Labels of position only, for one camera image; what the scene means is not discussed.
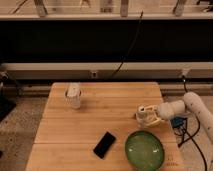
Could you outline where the black hanging cable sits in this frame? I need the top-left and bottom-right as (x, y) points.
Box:
(105, 10), (145, 81)

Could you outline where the black floor cable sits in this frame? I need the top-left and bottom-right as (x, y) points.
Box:
(173, 113), (208, 171)

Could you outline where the clear plastic bottle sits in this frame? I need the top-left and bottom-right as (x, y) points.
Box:
(136, 106), (155, 128)

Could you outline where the green bowl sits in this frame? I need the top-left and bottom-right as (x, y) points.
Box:
(125, 131), (165, 171)

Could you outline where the black smartphone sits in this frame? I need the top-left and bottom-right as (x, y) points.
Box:
(93, 132), (116, 159)

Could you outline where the blue box on floor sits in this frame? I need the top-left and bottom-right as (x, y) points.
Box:
(171, 117), (184, 128)

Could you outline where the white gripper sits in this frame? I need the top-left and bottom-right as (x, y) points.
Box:
(145, 100), (185, 127)

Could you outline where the white cup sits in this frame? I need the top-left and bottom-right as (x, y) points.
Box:
(65, 83), (81, 109)

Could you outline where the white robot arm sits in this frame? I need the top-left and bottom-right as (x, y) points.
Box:
(143, 92), (213, 144)

